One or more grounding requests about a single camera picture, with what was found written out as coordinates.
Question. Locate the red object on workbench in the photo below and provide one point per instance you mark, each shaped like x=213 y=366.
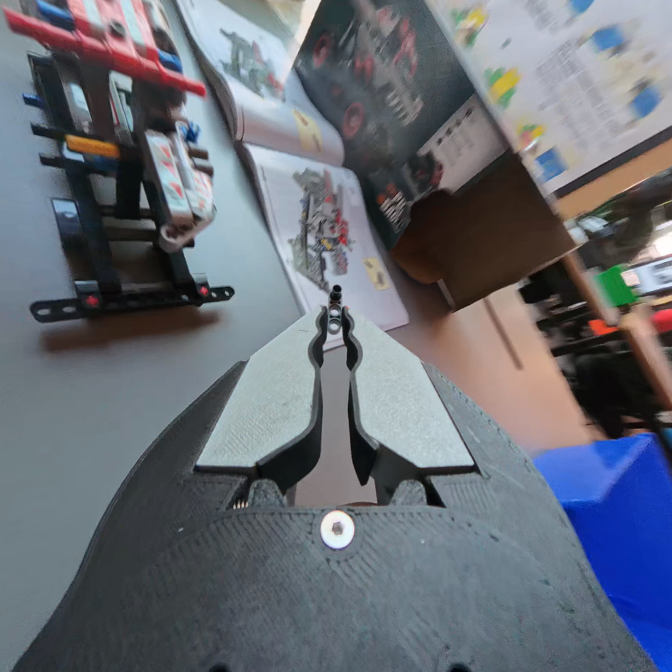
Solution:
x=661 y=320

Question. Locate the black lego set box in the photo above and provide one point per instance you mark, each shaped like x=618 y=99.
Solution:
x=399 y=131

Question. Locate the small green box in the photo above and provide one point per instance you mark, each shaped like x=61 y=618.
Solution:
x=615 y=286

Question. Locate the small black lego connector piece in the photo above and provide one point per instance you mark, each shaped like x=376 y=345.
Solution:
x=335 y=309

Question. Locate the white instruction poster board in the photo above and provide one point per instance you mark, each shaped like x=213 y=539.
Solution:
x=567 y=78

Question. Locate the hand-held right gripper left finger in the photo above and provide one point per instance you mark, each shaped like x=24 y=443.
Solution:
x=267 y=404

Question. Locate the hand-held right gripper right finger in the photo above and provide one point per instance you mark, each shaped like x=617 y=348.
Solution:
x=404 y=409

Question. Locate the blue plastic bin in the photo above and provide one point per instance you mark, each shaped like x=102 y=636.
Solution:
x=619 y=525

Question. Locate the open lego instruction booklet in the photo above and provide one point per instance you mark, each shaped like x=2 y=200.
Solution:
x=315 y=220

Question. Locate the black and red lego model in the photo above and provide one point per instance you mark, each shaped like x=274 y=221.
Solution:
x=126 y=157

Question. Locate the wooden workbench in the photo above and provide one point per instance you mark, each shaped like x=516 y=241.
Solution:
x=619 y=315

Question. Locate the black and white marker tag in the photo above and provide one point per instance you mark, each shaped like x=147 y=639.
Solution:
x=653 y=275

